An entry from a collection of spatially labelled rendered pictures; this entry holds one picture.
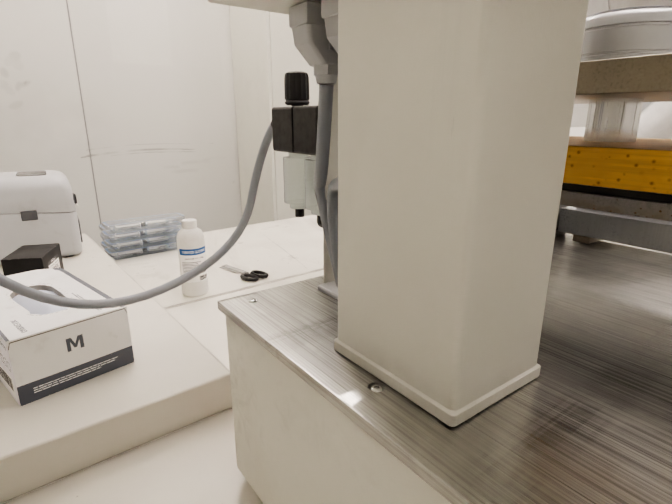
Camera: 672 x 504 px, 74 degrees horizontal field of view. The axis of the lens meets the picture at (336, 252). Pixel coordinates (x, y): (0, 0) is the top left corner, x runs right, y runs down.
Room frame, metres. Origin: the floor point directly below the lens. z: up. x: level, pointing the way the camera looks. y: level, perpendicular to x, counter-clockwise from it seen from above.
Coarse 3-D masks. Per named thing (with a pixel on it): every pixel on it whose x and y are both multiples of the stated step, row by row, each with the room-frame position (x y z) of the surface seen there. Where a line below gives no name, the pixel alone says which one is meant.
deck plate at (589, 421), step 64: (576, 256) 0.47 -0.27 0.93; (640, 256) 0.47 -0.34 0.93; (256, 320) 0.31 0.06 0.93; (320, 320) 0.31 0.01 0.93; (576, 320) 0.31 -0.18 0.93; (640, 320) 0.31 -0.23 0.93; (320, 384) 0.23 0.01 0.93; (384, 384) 0.22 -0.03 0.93; (576, 384) 0.22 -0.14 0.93; (640, 384) 0.22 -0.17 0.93; (448, 448) 0.17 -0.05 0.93; (512, 448) 0.17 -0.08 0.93; (576, 448) 0.17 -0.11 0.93; (640, 448) 0.17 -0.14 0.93
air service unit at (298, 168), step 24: (288, 72) 0.48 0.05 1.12; (288, 96) 0.47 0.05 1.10; (288, 120) 0.46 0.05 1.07; (312, 120) 0.42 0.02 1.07; (288, 144) 0.46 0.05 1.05; (312, 144) 0.43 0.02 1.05; (288, 168) 0.47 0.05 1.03; (312, 168) 0.43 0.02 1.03; (288, 192) 0.47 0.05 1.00; (312, 192) 0.43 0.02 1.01
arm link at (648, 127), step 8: (656, 104) 0.99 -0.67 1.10; (664, 104) 0.97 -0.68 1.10; (648, 112) 1.00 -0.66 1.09; (656, 112) 0.98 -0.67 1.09; (664, 112) 0.96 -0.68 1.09; (640, 120) 1.01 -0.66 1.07; (648, 120) 0.99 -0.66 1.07; (656, 120) 0.97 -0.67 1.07; (664, 120) 0.96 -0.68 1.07; (640, 128) 0.99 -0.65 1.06; (648, 128) 0.98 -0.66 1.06; (656, 128) 0.97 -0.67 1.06; (664, 128) 0.96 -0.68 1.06; (640, 136) 0.99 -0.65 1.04; (648, 136) 0.98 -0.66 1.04; (656, 136) 0.97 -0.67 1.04; (664, 136) 0.96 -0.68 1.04
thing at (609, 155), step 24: (600, 120) 0.35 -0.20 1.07; (624, 120) 0.35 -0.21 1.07; (576, 144) 0.32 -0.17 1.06; (600, 144) 0.32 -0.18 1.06; (624, 144) 0.32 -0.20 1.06; (648, 144) 0.32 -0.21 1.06; (576, 168) 0.30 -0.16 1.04; (600, 168) 0.29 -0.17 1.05; (624, 168) 0.28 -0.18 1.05; (648, 168) 0.27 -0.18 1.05; (576, 192) 0.30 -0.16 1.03; (600, 192) 0.29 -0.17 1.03; (624, 192) 0.28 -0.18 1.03; (648, 192) 0.27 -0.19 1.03; (648, 216) 0.26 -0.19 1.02
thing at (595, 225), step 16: (576, 208) 0.54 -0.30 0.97; (560, 224) 0.55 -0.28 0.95; (576, 224) 0.53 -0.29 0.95; (592, 224) 0.52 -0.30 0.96; (608, 224) 0.50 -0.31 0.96; (624, 224) 0.49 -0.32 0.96; (640, 224) 0.48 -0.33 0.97; (656, 224) 0.46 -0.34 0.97; (576, 240) 0.53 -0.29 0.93; (592, 240) 0.52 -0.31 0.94; (608, 240) 0.50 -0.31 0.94; (624, 240) 0.49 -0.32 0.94; (640, 240) 0.47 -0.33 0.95; (656, 240) 0.46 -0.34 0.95
